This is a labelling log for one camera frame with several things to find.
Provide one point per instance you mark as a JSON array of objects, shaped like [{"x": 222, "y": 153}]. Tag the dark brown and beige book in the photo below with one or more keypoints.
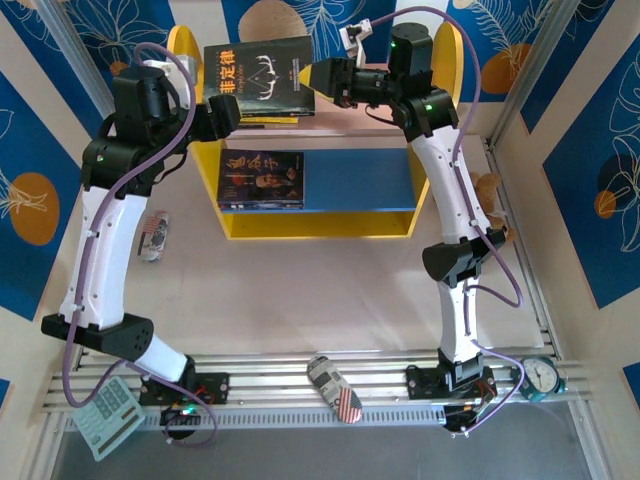
[{"x": 252, "y": 126}]

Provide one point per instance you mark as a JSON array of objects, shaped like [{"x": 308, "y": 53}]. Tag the yellow cartoon cover book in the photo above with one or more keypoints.
[{"x": 270, "y": 120}]

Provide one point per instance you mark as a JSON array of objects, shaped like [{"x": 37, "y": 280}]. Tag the black book with antler print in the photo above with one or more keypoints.
[{"x": 260, "y": 75}]

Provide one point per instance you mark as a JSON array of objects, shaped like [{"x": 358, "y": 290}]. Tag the dark blue illustrated book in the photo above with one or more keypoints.
[{"x": 260, "y": 175}]

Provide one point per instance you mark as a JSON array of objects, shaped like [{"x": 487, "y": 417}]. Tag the dark book with white characters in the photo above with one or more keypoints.
[{"x": 260, "y": 204}]

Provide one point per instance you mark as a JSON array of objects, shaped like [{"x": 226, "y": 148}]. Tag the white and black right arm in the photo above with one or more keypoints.
[{"x": 450, "y": 190}]

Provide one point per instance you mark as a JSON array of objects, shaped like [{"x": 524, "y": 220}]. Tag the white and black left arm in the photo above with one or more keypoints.
[{"x": 100, "y": 250}]

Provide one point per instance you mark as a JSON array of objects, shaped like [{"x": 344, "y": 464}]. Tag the dark grey book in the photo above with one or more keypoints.
[{"x": 260, "y": 208}]

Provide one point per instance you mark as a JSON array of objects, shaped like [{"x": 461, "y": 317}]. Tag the newspaper print flag case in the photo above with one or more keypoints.
[
  {"x": 152, "y": 240},
  {"x": 330, "y": 385}
]

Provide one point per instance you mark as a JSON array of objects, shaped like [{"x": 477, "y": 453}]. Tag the brown teddy bear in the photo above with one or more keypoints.
[{"x": 485, "y": 185}]

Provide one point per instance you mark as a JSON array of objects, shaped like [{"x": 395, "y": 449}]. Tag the yellow pink blue bookshelf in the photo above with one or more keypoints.
[{"x": 320, "y": 225}]

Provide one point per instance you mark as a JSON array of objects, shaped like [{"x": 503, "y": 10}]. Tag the small black electronics board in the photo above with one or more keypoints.
[
  {"x": 175, "y": 417},
  {"x": 460, "y": 420}
]

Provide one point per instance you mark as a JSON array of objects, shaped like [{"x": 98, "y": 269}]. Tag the pale green calculator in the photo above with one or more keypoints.
[{"x": 107, "y": 420}]

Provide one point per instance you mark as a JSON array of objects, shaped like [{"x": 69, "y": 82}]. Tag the teal alarm clock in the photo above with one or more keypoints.
[{"x": 540, "y": 375}]

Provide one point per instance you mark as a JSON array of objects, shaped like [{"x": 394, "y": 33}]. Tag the aluminium frame post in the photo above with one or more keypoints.
[
  {"x": 536, "y": 65},
  {"x": 84, "y": 60}
]

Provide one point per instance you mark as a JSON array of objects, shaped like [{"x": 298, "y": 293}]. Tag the aluminium rail bed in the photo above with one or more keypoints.
[{"x": 270, "y": 375}]

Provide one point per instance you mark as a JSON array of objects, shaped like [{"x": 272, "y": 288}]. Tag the aluminium side rail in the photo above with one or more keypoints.
[{"x": 540, "y": 300}]

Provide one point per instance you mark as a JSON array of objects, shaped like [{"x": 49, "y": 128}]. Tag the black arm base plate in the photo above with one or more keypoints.
[
  {"x": 215, "y": 387},
  {"x": 420, "y": 382}
]

